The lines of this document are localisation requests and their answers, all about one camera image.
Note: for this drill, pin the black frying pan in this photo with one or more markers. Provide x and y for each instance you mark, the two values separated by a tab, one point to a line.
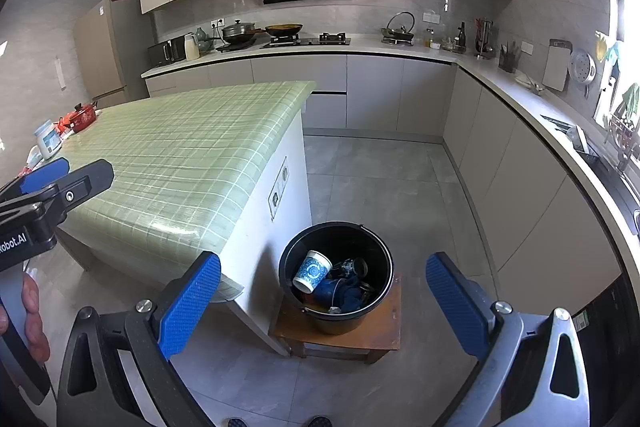
284	28

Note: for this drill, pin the round metal strainer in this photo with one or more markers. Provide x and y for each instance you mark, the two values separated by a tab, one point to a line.
582	66

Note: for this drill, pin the person's right slipper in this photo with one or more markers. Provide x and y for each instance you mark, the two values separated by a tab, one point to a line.
320	422

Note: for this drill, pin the kitchen window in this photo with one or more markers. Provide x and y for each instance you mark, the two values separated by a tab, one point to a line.
627	7

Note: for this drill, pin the black microwave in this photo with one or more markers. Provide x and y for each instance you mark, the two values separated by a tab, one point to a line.
165	52

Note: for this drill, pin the black appliance door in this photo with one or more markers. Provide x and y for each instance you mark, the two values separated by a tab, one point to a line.
600	322

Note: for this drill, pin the dark glass bottle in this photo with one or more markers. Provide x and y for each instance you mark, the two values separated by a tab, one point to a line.
462	42

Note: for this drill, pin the white cutting board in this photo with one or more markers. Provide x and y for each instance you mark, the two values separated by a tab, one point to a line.
556	67

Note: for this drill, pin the kitchen sink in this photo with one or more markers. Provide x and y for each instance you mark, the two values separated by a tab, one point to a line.
600	167

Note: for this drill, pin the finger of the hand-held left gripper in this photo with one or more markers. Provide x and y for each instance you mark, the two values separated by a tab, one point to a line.
47	169
85	184

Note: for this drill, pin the person's slipper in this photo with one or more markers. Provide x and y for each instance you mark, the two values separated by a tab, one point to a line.
320	422
236	422

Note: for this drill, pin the small oil bottle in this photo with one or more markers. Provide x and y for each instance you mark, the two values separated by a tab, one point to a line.
429	39

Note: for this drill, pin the wooden stool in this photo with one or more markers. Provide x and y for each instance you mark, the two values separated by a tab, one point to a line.
385	332

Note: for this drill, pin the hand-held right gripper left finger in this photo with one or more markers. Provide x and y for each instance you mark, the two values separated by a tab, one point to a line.
192	304

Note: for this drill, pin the white jug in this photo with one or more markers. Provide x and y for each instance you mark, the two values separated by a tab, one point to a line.
191	48

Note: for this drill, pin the grey kitchen counter cabinets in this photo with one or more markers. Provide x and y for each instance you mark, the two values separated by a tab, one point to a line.
380	92

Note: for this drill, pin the person's left hand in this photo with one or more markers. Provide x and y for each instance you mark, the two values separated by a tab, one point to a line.
35	322

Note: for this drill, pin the white table base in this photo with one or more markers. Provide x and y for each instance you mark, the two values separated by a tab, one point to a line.
250	267

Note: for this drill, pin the wok with glass lid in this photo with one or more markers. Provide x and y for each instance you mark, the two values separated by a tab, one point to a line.
240	32

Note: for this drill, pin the grey socket panel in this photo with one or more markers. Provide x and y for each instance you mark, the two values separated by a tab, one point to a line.
278	189

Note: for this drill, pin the black plastic bucket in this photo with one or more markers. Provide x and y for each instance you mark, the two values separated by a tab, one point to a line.
377	257

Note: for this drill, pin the white jar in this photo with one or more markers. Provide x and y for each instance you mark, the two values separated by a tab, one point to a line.
48	141

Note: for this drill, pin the metal utensil rack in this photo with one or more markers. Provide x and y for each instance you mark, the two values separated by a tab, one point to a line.
484	39

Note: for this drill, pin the green checked tablecloth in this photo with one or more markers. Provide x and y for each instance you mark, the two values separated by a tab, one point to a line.
200	157

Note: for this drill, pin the red cooking pot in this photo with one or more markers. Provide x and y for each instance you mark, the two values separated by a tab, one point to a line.
80	117

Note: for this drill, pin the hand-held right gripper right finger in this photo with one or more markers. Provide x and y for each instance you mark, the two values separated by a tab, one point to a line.
457	307

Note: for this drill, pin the beige refrigerator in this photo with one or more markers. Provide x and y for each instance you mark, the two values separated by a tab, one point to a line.
107	52

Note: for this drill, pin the black utensil holder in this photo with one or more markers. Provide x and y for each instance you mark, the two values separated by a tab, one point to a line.
507	61

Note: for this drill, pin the blue mug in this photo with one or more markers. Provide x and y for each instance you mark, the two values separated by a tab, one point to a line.
330	291

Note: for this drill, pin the black gas stove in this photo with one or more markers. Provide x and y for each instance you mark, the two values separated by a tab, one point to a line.
310	41

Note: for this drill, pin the person's left slipper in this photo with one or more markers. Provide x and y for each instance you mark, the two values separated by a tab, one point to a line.
236	422

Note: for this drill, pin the blue white patterned paper cup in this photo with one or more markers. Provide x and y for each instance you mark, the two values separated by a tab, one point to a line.
312	271

